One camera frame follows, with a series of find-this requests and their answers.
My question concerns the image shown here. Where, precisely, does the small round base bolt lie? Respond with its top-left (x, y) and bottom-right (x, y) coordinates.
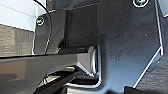
top-left (35, 17), bottom-right (47, 27)

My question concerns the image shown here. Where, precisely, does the white wardrobe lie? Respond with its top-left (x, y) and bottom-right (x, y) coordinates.
top-left (0, 0), bottom-right (38, 33)

